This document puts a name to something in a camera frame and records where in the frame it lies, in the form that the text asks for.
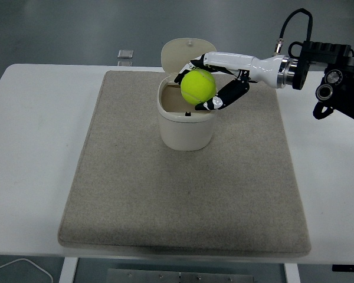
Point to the silver floor plate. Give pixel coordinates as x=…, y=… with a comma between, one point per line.
x=125, y=53
x=124, y=63

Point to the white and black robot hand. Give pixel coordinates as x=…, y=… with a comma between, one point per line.
x=239, y=62

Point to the black table control panel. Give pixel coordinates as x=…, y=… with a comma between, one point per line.
x=348, y=268

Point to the yellow-green tennis ball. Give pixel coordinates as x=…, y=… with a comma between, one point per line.
x=198, y=87

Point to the cream plastic bin with lid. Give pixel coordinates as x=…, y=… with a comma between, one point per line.
x=186, y=132

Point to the grey metal plate with screws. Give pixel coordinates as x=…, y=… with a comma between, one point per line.
x=180, y=277

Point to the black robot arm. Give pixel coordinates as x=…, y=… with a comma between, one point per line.
x=327, y=59

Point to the beige fabric mat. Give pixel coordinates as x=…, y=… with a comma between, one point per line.
x=177, y=194

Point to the white table leg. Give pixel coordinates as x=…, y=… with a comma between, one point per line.
x=68, y=271
x=292, y=274

